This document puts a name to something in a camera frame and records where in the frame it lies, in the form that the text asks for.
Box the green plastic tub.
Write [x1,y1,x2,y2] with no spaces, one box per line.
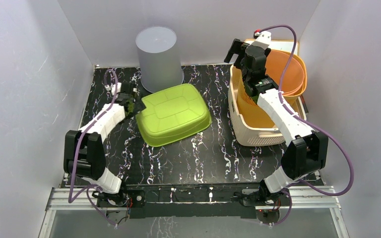
[136,83,212,147]

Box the grey plastic bucket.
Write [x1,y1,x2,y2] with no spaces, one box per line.
[135,26,184,93]

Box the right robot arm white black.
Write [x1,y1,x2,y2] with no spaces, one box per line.
[224,39,328,205]

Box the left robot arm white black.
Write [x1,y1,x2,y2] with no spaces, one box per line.
[63,83,145,206]

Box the orange plastic bucket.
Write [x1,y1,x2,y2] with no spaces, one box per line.
[265,50,307,96]

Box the yellow slatted plastic basket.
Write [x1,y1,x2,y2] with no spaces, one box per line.
[231,66,308,128]

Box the cream perforated laundry basket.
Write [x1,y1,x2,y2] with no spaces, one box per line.
[228,65,313,146]

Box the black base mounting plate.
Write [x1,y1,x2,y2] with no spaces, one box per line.
[92,182,290,220]

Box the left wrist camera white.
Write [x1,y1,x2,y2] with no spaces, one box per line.
[105,82,122,97]

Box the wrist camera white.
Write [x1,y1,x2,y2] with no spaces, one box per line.
[105,82,122,97]
[252,29,272,50]

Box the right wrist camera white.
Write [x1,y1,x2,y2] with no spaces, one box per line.
[252,29,272,50]

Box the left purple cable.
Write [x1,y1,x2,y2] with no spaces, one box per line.
[67,68,120,227]

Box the aluminium frame rail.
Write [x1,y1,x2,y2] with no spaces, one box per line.
[38,186,349,238]

